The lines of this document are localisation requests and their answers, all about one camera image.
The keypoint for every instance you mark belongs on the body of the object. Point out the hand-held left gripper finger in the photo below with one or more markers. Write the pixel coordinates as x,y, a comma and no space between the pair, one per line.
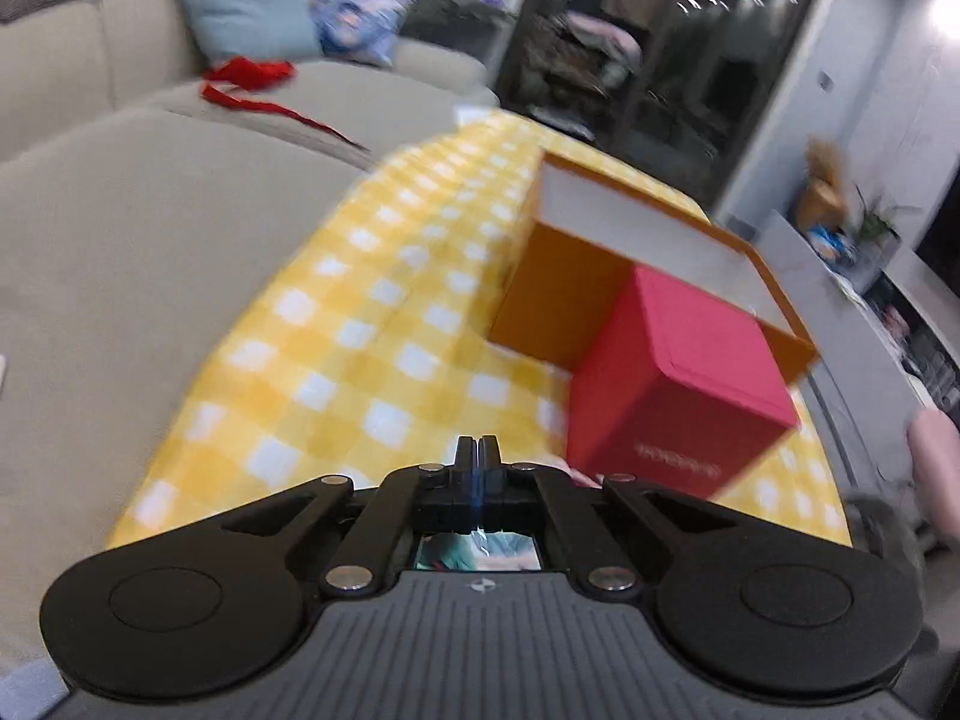
484,495
473,495

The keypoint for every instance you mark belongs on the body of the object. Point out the colourful printed packet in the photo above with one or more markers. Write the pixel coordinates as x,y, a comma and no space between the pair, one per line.
480,551

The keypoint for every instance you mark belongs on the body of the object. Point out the orange box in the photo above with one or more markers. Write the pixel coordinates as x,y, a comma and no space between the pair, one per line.
570,300

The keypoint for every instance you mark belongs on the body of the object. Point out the pale pink soft pad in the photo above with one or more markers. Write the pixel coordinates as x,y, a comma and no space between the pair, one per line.
583,478

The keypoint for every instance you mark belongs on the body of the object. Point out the yellow checked tablecloth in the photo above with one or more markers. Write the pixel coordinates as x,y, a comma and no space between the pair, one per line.
375,315

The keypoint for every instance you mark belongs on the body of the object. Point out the red box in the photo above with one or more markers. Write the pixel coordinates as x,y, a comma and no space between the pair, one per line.
675,375

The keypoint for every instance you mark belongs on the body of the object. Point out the white low cabinet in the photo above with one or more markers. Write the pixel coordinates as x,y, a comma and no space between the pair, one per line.
840,337

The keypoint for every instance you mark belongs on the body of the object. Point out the grey fuzzy slipper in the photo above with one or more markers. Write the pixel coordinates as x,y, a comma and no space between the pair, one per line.
889,529

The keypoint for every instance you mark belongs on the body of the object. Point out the blue snack bag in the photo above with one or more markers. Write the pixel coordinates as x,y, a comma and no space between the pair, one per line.
834,244

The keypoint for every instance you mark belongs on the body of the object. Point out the black rolling rack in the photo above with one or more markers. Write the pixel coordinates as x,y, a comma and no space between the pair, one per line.
585,67

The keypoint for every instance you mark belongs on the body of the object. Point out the beige sofa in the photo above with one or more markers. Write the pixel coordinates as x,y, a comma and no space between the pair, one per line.
112,225

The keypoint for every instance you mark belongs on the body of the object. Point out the person's bare leg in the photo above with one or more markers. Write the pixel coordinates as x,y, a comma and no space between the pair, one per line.
937,472

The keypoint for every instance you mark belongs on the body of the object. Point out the pink cloth bundle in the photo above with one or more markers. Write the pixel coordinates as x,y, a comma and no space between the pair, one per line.
604,36

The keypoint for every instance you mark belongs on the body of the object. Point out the red ribbon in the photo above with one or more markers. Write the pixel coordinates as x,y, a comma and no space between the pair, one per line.
247,73

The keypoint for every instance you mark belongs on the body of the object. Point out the green potted plant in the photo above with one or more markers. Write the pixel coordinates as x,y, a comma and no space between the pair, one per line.
881,221

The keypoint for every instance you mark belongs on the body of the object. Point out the blue printed cushion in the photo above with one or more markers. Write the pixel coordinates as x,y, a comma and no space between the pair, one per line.
360,26

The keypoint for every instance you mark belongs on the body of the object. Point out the person's blue clothing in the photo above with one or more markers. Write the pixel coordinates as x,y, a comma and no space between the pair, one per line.
26,690

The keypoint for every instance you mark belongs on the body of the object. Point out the sliding glass door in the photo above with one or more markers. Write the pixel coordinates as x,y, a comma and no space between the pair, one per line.
712,60

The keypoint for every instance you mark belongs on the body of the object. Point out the wall switch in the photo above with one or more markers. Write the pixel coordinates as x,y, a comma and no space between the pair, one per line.
825,80

